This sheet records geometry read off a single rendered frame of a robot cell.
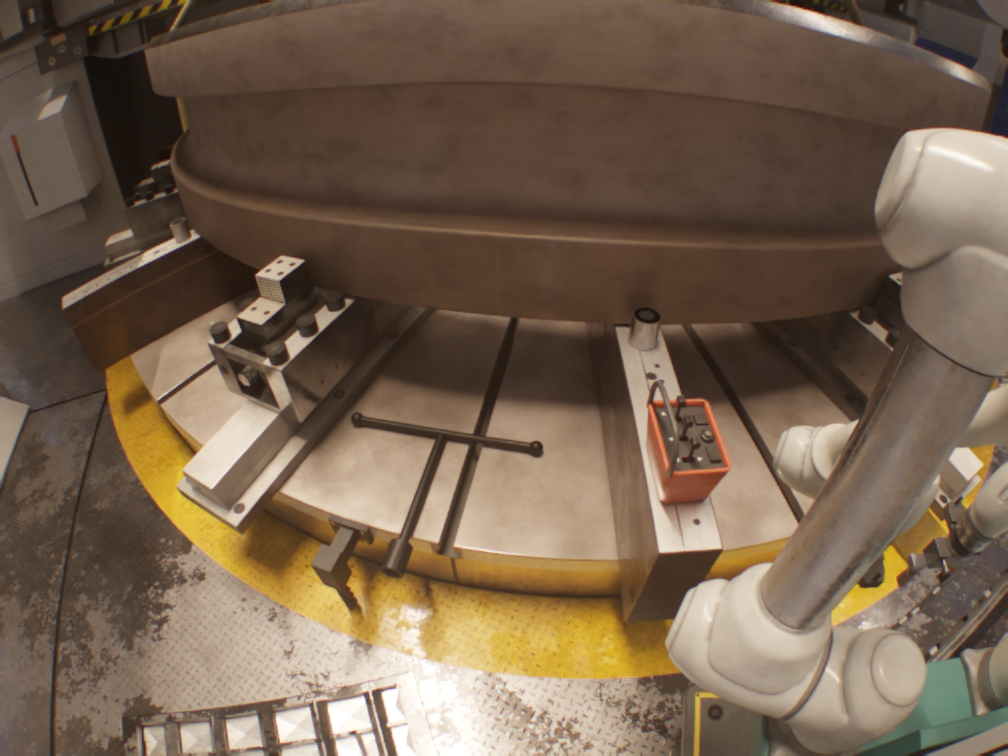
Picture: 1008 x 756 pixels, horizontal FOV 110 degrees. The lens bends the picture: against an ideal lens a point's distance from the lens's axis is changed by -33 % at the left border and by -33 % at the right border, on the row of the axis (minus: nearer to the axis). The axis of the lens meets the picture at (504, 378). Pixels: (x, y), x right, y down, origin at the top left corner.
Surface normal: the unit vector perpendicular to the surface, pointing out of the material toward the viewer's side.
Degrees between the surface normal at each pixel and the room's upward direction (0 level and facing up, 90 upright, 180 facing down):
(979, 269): 89
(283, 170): 67
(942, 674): 0
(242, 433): 0
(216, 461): 0
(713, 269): 90
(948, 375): 80
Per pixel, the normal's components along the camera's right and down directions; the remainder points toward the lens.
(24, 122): 0.11, -0.42
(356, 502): -0.01, -0.73
